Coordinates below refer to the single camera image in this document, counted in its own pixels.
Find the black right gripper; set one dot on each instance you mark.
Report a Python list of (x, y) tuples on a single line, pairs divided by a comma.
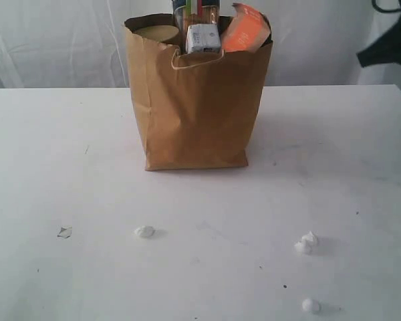
[(387, 48)]

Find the brown pouch with orange label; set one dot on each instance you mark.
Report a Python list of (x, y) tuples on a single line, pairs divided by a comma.
[(247, 31)]

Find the white and blue carton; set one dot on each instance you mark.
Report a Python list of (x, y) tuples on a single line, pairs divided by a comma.
[(203, 38)]

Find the brown paper shopping bag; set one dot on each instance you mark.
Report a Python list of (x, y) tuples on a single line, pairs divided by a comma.
[(193, 111)]

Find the spaghetti packet dark blue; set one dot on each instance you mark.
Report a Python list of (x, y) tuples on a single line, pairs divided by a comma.
[(187, 12)]

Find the nut jar with gold lid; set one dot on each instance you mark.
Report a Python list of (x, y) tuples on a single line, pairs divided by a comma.
[(167, 34)]

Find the white crumpled scrap right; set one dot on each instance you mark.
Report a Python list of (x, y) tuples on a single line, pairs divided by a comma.
[(307, 243)]

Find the white scrap near front edge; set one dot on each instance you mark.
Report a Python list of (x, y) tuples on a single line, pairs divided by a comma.
[(311, 306)]

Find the small white crumpled scrap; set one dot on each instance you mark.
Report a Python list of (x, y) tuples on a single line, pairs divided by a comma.
[(144, 231)]

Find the white fabric backdrop curtain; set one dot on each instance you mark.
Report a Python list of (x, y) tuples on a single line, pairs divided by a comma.
[(81, 43)]

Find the clear plastic scrap on table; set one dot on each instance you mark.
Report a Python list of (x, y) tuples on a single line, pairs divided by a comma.
[(65, 232)]

